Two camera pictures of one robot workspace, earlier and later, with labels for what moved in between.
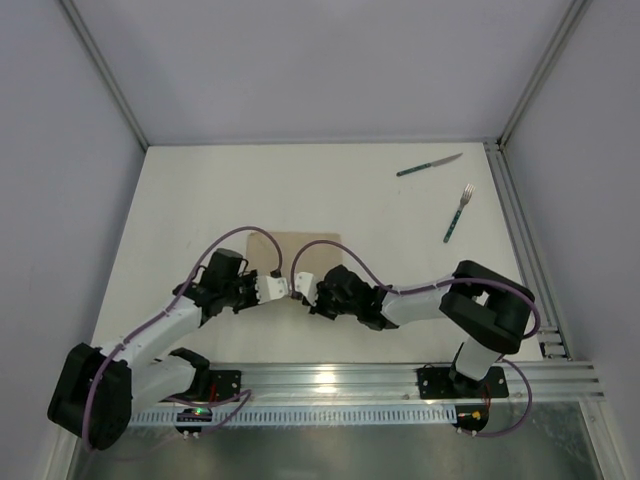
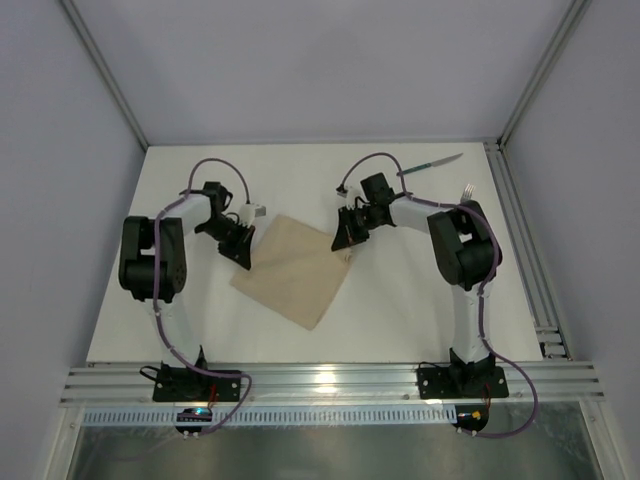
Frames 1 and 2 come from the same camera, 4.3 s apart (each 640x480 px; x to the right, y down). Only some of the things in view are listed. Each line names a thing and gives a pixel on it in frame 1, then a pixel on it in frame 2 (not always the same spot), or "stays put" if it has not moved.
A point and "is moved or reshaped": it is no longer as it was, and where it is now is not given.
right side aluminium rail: x=543 y=304 stays put
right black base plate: x=436 y=383 stays put
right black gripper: x=318 y=295 → x=351 y=223
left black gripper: x=251 y=289 → x=238 y=240
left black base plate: x=223 y=385 stays put
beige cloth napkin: x=262 y=253 is moved or reshaped
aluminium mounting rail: x=334 y=385 stays put
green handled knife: x=436 y=163 stays put
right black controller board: x=472 y=417 stays put
